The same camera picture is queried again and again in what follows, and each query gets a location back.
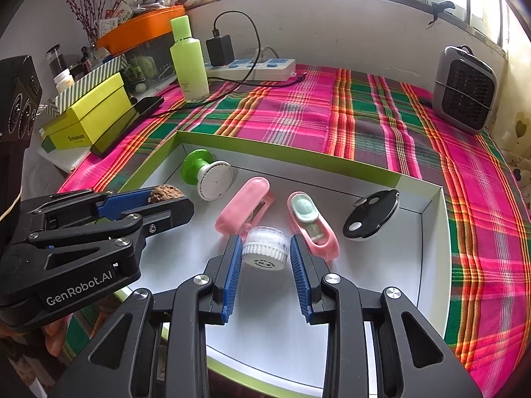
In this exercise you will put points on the white side table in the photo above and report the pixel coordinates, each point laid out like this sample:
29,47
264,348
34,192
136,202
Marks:
58,157

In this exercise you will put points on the cream heart print curtain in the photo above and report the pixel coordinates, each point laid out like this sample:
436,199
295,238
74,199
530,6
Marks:
518,132

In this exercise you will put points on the white pill bottle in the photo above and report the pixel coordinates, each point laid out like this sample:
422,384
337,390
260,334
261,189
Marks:
64,79

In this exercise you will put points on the small white ball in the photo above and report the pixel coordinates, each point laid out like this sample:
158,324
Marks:
141,87

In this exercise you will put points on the yellow-green cardboard box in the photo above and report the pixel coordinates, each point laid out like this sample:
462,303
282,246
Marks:
95,107

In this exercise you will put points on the black smartphone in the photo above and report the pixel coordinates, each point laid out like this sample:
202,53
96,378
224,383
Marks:
120,132

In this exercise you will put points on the colourful card packets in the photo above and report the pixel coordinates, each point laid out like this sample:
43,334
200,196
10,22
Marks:
114,14

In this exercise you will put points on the green white spool-shaped gadget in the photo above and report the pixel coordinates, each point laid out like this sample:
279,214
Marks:
215,180

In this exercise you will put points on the grey space heater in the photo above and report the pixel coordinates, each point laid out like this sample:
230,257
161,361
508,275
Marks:
464,91

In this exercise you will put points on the dark glass jar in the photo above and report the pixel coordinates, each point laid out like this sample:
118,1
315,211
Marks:
56,60

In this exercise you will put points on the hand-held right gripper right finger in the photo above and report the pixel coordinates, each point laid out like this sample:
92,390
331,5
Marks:
300,277

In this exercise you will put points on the brown walnut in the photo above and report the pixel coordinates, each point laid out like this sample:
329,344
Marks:
166,195

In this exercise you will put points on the white blue power strip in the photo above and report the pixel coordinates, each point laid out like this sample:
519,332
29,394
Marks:
269,66

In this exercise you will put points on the pink clip with mint pad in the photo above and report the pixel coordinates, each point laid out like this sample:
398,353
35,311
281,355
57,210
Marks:
319,240

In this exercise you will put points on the black round gadget white buttons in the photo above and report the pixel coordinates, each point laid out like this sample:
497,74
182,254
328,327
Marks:
369,215

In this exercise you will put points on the orange storage box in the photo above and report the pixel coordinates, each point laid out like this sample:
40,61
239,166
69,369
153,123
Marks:
141,29

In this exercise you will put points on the green white striped box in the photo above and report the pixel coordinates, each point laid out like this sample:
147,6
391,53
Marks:
97,72

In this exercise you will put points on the light green bottle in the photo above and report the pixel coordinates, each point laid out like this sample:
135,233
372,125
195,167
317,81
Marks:
188,66

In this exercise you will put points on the red berry branches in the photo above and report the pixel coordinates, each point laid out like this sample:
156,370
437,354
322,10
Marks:
81,12

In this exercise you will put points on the pink capsule-shaped clip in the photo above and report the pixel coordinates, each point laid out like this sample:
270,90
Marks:
242,205

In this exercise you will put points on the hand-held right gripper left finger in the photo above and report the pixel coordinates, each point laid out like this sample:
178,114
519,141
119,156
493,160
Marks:
232,277

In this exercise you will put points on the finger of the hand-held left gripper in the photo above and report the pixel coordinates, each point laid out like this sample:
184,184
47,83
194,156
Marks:
166,215
120,203

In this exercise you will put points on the black charger plug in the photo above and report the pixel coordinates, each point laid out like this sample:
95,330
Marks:
220,49

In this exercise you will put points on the green white cardboard box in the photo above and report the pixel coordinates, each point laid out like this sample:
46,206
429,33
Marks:
373,282

